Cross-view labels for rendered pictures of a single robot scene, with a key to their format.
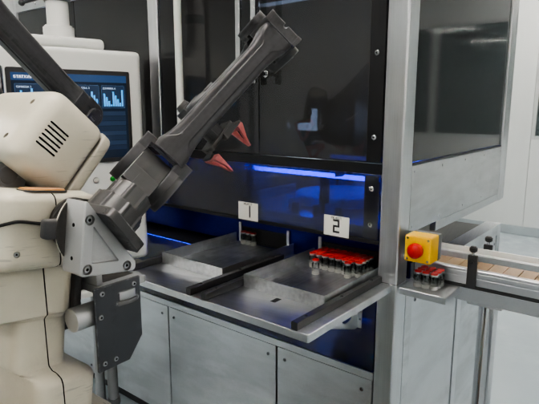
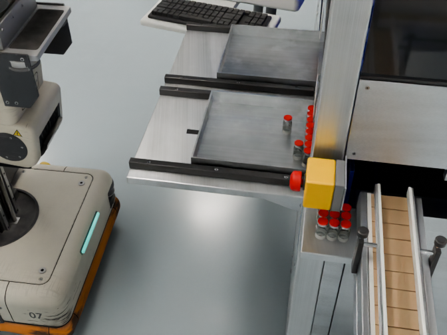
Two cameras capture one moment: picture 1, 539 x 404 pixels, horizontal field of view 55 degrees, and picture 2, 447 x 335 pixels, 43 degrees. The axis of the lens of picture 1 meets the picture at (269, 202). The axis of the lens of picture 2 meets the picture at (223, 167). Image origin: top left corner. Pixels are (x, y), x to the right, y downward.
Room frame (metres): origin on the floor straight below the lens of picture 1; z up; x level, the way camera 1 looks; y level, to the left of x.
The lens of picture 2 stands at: (0.77, -0.99, 1.78)
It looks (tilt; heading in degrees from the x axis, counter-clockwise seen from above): 43 degrees down; 61
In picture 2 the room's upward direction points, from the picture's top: straight up
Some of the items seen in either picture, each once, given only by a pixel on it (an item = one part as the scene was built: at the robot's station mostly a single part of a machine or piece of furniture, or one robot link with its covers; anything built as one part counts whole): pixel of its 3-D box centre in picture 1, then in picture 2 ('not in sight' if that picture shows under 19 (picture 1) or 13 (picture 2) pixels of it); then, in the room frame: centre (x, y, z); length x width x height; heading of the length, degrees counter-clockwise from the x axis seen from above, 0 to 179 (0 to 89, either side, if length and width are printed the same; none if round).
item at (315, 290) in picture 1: (318, 274); (272, 133); (1.39, -0.14, 0.90); 0.34 x 0.26 x 0.04; 141
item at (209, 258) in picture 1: (229, 252); (284, 57); (1.60, 0.13, 0.90); 0.34 x 0.26 x 0.04; 141
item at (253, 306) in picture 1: (256, 277); (251, 98); (1.44, 0.04, 0.87); 0.70 x 0.48 x 0.02; 51
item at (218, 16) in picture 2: not in sight; (209, 15); (1.60, 0.57, 0.82); 0.40 x 0.14 x 0.02; 130
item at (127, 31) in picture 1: (112, 70); not in sight; (2.14, 0.63, 1.51); 0.49 x 0.01 x 0.59; 51
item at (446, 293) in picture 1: (431, 288); (336, 234); (1.35, -0.44, 0.87); 0.14 x 0.13 x 0.02; 141
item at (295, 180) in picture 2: (415, 250); (299, 181); (1.29, -0.38, 1.00); 0.04 x 0.04 x 0.04; 51
